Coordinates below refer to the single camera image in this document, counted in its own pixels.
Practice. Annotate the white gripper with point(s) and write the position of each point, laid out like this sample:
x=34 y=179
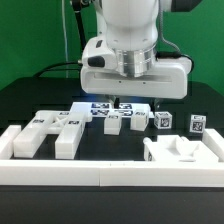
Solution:
x=107 y=72

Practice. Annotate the white chair seat part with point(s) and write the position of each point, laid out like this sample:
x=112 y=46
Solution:
x=173 y=148

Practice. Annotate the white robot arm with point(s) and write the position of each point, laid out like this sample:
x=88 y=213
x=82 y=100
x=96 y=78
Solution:
x=136 y=25

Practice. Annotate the white tagged cube near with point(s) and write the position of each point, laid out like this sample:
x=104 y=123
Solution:
x=163 y=120

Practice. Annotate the white tagged cube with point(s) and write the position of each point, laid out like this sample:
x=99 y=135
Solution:
x=197 y=123
x=163 y=120

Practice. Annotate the white marker base sheet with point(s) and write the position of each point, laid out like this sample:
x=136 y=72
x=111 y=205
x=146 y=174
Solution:
x=101 y=109

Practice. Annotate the white tagged cube far right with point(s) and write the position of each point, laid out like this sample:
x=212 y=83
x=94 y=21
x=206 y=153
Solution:
x=197 y=123

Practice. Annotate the white chair back frame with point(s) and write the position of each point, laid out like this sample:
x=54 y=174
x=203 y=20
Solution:
x=68 y=126

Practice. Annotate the black cable post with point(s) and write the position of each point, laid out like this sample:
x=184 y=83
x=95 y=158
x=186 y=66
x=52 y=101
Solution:
x=77 y=6

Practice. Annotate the white U-shaped fence wall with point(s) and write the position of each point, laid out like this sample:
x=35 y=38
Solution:
x=174 y=172

